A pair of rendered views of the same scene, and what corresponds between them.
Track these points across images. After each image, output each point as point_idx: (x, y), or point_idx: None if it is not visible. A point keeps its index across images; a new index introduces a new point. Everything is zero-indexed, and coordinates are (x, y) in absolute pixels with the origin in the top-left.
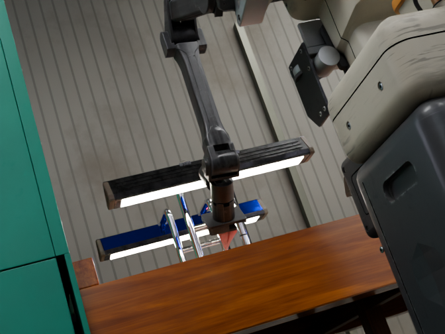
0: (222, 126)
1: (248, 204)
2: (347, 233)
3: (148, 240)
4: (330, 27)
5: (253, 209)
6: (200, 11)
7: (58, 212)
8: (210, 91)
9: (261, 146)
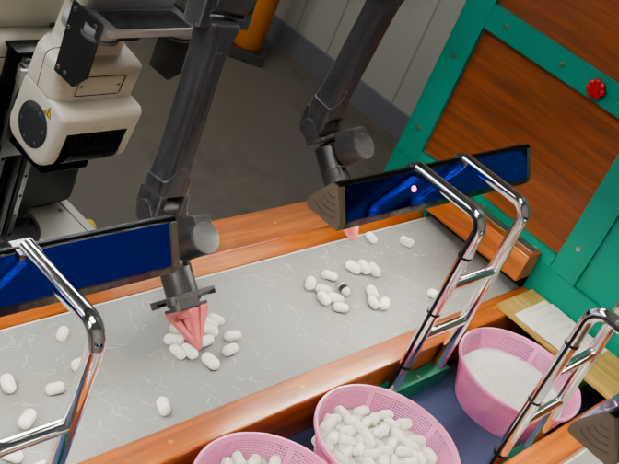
0: (321, 86)
1: (615, 403)
2: None
3: None
4: None
5: (595, 410)
6: None
7: (411, 114)
8: (344, 44)
9: (385, 171)
